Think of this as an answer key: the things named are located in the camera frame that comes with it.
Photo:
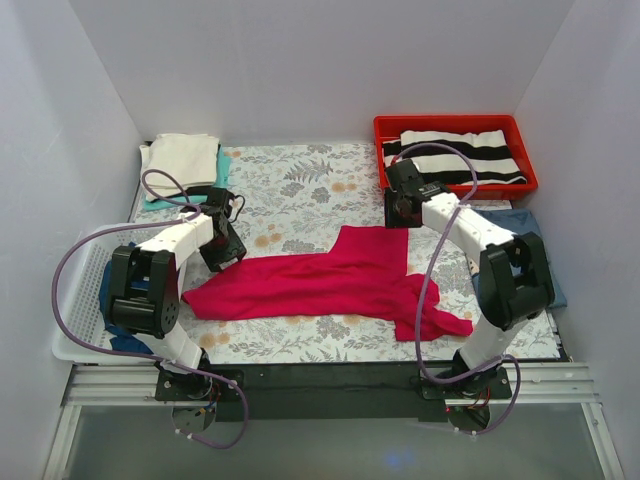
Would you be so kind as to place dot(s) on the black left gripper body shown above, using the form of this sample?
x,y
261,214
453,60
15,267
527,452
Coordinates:
x,y
226,251

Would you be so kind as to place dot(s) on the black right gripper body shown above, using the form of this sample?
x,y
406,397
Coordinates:
x,y
395,215

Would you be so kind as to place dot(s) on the crimson red t shirt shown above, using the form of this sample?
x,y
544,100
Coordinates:
x,y
365,273

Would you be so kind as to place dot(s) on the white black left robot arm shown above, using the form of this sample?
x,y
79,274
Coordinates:
x,y
146,281

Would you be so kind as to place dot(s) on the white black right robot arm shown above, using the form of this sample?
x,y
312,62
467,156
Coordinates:
x,y
515,284

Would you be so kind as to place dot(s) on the teal folded shirt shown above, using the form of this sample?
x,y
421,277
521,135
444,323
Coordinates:
x,y
197,194

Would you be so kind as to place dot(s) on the red plastic tray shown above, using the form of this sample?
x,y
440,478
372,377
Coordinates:
x,y
390,127

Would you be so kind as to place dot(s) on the cream folded shirt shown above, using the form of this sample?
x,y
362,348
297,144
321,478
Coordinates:
x,y
189,159

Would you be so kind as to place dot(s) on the black white striped shirt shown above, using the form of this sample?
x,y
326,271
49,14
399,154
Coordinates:
x,y
488,153

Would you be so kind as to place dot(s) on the navy blue shirt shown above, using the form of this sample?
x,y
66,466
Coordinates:
x,y
121,341

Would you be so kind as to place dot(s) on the white plastic laundry basket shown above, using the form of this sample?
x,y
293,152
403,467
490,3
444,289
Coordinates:
x,y
78,295

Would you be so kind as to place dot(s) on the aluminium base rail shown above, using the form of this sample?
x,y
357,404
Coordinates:
x,y
330,421

